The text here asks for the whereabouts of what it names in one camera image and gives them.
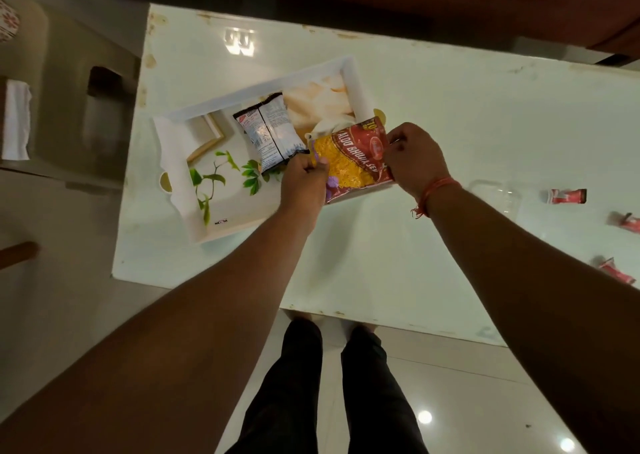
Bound person's left hand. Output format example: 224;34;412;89
278;152;331;225

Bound person's right hand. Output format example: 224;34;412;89
383;122;451;202

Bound red snack packet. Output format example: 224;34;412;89
306;116;396;205

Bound person's left forearm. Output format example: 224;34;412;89
0;206;318;454

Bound person's right forearm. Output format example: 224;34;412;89
426;182;640;454

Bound black and white snack packet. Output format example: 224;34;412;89
233;92;310;175

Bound red thread wristband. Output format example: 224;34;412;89
411;176;463;219

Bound white printed serving tray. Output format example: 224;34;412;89
152;56;396;244

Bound clear plastic container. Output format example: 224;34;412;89
467;179;524;222

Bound person's black trousers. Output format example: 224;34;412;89
226;319;430;454

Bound grey plastic chair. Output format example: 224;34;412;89
0;0;142;189

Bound white folded cloth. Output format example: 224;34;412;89
1;79;33;162

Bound patterned round object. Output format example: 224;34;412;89
0;0;21;43

